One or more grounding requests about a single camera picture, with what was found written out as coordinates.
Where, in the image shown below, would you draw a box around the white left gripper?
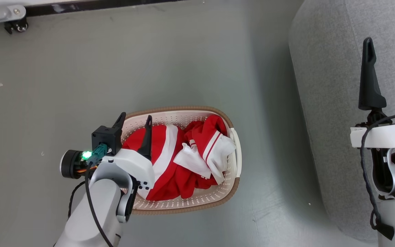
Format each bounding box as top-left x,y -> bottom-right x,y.
101,112 -> 156,200

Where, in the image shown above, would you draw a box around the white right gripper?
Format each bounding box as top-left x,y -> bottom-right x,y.
350,33 -> 395,149

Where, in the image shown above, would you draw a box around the red garment white striped cuffs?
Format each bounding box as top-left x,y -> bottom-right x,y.
173,114 -> 237,200

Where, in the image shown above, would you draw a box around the cream perforated laundry basket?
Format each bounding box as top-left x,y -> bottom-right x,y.
120,106 -> 242,216

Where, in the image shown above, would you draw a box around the grey fabric sofa seat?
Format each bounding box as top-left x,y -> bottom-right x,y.
288,0 -> 395,244

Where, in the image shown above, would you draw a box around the black cylindrical motor unit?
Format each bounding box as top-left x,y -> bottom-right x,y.
60,150 -> 83,179

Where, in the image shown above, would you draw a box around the black baseboard strip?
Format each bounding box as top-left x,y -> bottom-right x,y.
25,0 -> 186,17

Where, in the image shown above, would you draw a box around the small black caster wheel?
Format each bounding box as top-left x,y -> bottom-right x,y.
4,20 -> 29,34

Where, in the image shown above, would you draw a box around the teal cable connector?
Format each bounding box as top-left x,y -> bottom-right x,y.
87,144 -> 108,166

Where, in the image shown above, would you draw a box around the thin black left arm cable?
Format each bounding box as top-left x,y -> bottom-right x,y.
68,161 -> 114,247

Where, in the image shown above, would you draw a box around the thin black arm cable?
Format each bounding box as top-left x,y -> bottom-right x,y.
68,161 -> 114,247
359,114 -> 395,241

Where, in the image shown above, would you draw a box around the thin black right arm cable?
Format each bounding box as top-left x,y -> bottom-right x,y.
359,114 -> 395,241

